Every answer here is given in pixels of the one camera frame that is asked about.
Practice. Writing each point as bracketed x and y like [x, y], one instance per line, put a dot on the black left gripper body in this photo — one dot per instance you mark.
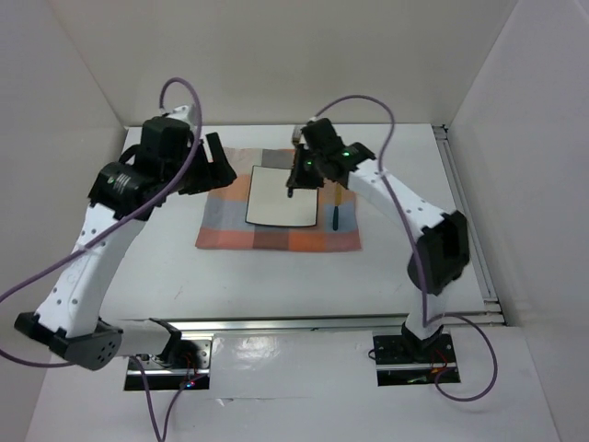
[199, 168]

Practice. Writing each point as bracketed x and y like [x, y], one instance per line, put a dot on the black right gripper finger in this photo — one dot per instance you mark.
[310, 175]
[297, 168]

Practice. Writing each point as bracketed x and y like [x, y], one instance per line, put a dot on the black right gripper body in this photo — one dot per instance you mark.
[317, 157]

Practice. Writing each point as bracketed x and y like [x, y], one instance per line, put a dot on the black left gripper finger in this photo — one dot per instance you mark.
[199, 185]
[219, 168]

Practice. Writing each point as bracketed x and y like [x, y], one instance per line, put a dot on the gold knife green handle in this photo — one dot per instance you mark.
[336, 208]

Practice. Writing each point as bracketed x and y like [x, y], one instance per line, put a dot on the square white plate black rim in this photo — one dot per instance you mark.
[270, 206]

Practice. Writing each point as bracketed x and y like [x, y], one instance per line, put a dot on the checkered orange blue cloth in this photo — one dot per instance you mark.
[224, 225]

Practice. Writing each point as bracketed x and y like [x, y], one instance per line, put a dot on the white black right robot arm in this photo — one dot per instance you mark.
[438, 240]

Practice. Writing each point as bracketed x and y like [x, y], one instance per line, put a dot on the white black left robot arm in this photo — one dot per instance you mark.
[121, 201]

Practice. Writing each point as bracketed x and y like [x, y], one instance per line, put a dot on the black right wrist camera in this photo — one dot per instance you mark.
[321, 136]

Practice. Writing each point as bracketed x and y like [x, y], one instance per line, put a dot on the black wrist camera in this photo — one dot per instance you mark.
[321, 136]
[165, 139]

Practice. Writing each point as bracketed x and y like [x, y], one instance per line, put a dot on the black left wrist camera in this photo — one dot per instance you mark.
[165, 139]

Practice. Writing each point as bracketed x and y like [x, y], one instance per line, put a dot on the aluminium front rail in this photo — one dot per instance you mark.
[295, 324]

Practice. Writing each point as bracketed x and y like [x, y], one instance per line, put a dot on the aluminium rail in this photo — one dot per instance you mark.
[295, 324]
[493, 314]

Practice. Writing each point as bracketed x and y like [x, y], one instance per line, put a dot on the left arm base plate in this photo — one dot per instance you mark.
[191, 365]

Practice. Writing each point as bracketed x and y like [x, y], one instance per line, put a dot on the aluminium right side rail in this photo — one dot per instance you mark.
[493, 314]

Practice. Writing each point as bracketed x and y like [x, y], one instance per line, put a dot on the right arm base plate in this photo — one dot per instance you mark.
[396, 366]

